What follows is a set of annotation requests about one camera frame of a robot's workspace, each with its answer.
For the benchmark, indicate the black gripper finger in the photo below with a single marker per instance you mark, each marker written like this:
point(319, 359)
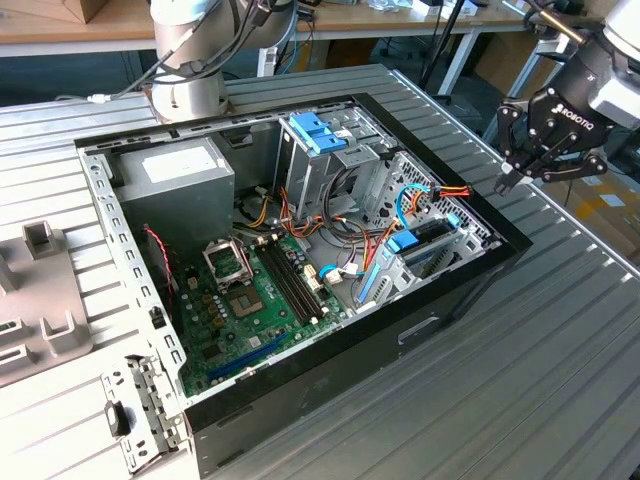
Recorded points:
point(515, 130)
point(575, 167)

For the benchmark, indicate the hard disk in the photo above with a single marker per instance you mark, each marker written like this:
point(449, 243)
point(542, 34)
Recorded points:
point(402, 242)

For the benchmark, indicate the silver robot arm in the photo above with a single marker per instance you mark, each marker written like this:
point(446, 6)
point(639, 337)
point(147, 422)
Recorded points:
point(190, 95)

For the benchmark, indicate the metal disk bay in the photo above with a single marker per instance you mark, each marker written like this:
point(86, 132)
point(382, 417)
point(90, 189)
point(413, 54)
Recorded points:
point(475, 242)

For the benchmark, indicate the cardboard box with labels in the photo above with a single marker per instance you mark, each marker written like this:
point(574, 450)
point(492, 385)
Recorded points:
point(600, 210)

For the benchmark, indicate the black tripod stand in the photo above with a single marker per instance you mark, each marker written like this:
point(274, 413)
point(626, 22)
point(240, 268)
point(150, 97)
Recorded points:
point(440, 50)

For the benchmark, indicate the wooden top desk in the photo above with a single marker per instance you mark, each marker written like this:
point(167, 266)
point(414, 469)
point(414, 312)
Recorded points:
point(400, 20)
point(75, 30)

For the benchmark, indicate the blue plastic bay latch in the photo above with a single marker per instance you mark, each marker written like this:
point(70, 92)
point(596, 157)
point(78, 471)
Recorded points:
point(312, 132)

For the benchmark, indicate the metal drive cage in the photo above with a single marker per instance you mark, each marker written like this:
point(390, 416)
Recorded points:
point(310, 175)

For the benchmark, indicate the white box under desk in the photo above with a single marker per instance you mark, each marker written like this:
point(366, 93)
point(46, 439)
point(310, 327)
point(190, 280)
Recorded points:
point(268, 60)

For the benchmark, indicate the black RAM slot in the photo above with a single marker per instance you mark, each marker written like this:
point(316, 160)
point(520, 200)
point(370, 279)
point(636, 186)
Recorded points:
point(285, 282)
point(297, 277)

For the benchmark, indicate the green motherboard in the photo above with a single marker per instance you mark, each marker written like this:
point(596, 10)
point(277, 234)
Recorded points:
point(280, 320)

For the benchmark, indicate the open black PC case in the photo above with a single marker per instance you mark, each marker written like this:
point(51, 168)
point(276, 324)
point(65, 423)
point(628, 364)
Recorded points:
point(325, 385)

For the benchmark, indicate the CPU socket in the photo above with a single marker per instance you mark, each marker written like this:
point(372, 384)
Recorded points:
point(245, 304)

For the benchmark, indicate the grey power supply unit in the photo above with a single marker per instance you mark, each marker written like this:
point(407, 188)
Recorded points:
point(175, 200)

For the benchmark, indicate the blue expansion slot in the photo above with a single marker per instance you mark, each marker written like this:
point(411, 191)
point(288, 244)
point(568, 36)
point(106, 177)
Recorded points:
point(247, 357)

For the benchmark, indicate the small cardboard box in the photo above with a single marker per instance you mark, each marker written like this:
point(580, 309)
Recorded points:
point(92, 10)

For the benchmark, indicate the grey parts rack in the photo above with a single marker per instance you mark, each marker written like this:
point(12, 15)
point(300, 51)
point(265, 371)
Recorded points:
point(45, 290)

